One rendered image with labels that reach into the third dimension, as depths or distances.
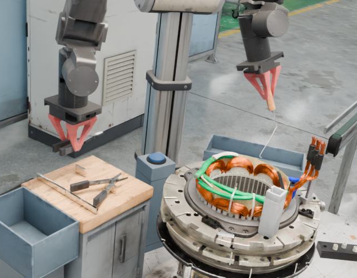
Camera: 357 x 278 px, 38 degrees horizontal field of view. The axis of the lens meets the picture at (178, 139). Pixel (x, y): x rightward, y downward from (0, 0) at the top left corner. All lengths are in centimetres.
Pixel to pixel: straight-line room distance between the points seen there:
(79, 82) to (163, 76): 52
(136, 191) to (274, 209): 31
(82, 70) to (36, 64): 254
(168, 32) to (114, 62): 208
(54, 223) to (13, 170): 227
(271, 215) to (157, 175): 41
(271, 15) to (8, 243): 69
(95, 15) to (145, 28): 270
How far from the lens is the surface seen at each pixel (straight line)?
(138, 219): 115
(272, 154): 140
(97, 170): 118
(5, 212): 112
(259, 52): 122
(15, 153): 353
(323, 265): 150
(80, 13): 95
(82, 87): 94
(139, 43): 363
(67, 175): 115
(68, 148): 106
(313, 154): 104
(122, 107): 367
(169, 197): 104
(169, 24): 137
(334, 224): 169
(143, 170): 130
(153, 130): 146
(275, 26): 115
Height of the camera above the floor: 165
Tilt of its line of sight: 25 degrees down
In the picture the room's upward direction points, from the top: 7 degrees clockwise
